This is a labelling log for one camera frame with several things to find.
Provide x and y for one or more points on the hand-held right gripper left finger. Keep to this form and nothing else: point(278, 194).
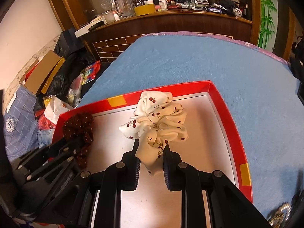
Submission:
point(136, 173)

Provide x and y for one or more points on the black folded umbrella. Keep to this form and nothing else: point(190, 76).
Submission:
point(228, 4)

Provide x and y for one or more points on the red plastic bag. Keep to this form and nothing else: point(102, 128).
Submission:
point(46, 123)

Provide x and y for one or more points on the blue checked cloth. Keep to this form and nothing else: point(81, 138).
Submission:
point(21, 123)

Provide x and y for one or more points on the red cardboard box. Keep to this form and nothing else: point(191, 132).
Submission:
point(204, 133)

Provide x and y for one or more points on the dark navy paper bag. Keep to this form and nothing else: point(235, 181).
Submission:
point(68, 40)

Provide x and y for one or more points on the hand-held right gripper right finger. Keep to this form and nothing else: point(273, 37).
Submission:
point(166, 173)

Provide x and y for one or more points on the white flat box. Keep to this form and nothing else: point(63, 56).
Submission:
point(82, 31)

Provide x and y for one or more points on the blue blanket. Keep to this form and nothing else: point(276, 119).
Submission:
point(190, 59)

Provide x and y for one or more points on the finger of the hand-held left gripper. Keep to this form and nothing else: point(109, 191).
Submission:
point(54, 167)
point(57, 150)

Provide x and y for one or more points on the bamboo painted glass panel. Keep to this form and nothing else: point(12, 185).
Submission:
point(268, 16)

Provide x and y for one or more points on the dark red dotted scrunchie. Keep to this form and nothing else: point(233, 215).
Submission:
point(78, 123)

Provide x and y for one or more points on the pile of silver jewelry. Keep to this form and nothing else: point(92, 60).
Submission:
point(281, 215)

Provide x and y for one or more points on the brown cardboard box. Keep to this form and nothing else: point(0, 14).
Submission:
point(42, 71)

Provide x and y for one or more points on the white cherry print scrunchie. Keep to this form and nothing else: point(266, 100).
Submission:
point(163, 118)

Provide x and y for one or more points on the clear glass pitcher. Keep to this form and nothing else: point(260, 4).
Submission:
point(124, 4)

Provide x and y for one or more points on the white pump bottle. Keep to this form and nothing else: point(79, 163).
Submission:
point(163, 4)

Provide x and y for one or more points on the white plastic bag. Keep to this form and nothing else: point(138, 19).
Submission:
point(54, 106)

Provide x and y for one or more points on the yellow plastic cup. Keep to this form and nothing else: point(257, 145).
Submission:
point(48, 101)

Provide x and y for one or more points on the black plastic bag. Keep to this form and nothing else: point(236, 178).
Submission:
point(71, 61)

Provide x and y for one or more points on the colourful snack packet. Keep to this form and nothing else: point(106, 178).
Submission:
point(91, 71)

